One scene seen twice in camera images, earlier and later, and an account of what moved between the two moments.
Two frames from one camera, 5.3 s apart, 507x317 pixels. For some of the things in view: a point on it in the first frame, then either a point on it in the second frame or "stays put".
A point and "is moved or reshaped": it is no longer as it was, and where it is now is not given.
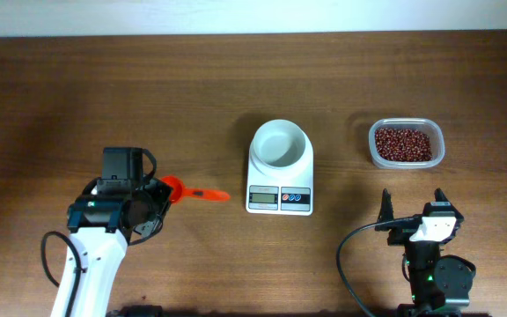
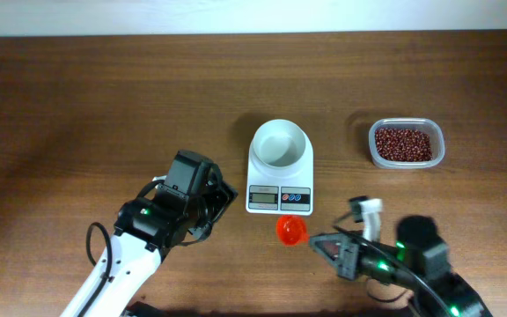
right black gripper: (400, 235) to (349, 254)
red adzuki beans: (403, 144) stays put
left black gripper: (162, 193) to (221, 195)
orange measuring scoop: (180, 192) is moved or reshaped
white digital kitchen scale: (280, 190) stays put
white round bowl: (279, 143) stays put
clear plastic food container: (403, 143) stays put
